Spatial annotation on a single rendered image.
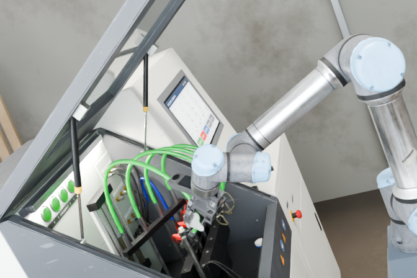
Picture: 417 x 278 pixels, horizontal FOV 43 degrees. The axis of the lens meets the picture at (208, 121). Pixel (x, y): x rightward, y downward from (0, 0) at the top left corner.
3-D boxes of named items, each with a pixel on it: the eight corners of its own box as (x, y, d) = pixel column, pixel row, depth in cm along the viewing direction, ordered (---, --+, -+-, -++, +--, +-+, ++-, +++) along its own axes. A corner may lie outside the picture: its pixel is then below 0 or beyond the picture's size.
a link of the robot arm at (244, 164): (265, 143, 138) (223, 143, 138) (273, 157, 128) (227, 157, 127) (264, 171, 140) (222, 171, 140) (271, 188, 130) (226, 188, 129)
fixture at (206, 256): (225, 303, 176) (207, 265, 172) (198, 309, 179) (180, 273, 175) (237, 245, 207) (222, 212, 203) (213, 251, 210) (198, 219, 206)
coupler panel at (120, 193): (139, 234, 199) (102, 162, 191) (131, 236, 200) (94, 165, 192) (148, 216, 211) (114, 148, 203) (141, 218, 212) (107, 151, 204)
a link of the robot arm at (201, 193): (185, 180, 135) (203, 159, 139) (185, 189, 139) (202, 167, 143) (209, 196, 133) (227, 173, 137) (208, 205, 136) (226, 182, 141)
